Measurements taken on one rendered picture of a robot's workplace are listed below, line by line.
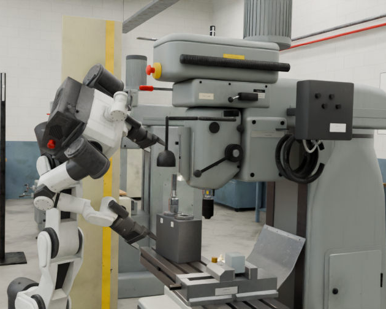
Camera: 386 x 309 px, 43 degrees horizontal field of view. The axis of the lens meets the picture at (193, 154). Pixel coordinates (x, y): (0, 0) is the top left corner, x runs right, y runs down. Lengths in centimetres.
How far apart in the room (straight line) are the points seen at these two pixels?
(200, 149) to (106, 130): 39
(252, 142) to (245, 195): 746
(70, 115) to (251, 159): 72
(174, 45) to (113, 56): 185
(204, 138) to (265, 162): 27
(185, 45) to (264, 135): 47
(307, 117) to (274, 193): 59
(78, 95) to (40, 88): 885
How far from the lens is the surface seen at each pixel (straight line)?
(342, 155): 210
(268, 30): 204
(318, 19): 859
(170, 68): 182
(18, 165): 1084
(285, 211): 219
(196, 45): 183
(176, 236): 220
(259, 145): 195
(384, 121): 235
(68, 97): 200
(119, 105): 195
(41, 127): 239
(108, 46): 365
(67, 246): 232
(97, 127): 198
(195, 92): 183
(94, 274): 375
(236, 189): 926
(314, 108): 178
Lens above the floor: 154
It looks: 3 degrees down
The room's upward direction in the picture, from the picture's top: 1 degrees clockwise
